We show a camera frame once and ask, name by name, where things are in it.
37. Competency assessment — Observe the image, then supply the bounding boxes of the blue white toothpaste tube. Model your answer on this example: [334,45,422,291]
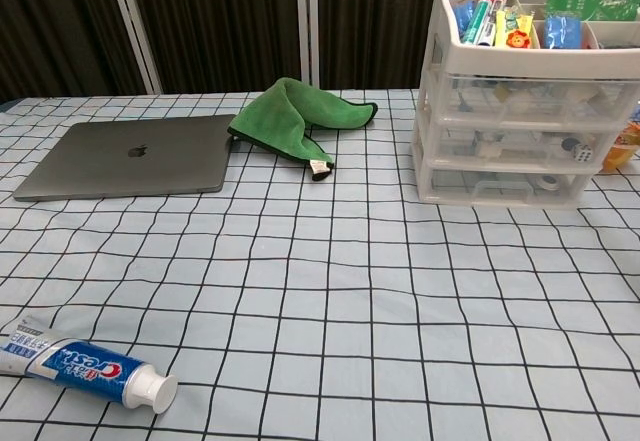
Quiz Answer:
[0,316,180,416]

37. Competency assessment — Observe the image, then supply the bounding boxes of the green whiteboard marker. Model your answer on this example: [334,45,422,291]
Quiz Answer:
[459,0,495,46]

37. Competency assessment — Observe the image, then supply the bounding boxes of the blue checkered tablecloth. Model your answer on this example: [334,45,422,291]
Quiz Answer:
[0,88,640,441]

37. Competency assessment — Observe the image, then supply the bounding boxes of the grey closed laptop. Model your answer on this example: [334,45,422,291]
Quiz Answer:
[13,113,238,204]

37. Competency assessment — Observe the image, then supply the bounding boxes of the black folding screen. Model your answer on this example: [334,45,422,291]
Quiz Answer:
[0,0,561,102]

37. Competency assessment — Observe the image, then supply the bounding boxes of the blue plastic packet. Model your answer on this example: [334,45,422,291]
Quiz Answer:
[453,2,475,38]

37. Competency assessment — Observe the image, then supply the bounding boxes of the clear drawer with dice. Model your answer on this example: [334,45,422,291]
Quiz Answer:
[424,117,622,168]

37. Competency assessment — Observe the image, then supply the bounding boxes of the green microfiber cloth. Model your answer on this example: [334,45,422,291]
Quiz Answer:
[227,76,380,183]

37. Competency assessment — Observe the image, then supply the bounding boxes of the orange jelly cup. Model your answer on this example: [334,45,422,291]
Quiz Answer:
[601,119,640,174]

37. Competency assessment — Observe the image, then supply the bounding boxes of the white desk organizer with items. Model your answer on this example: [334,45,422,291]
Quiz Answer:
[410,0,640,211]

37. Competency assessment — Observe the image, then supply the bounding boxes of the yellow cartoon snack packet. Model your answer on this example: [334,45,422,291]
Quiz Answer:
[493,6,535,51]

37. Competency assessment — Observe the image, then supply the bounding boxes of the blue snack packet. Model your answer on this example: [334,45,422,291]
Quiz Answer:
[543,14,585,51]

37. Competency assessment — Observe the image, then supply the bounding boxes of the clear drawer with handle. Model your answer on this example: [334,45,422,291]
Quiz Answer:
[422,159,599,208]

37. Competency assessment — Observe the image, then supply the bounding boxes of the clear drawer with small items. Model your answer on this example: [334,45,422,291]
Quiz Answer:
[424,67,640,126]

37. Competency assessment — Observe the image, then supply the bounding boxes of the white dice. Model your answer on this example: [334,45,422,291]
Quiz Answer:
[571,141,596,165]

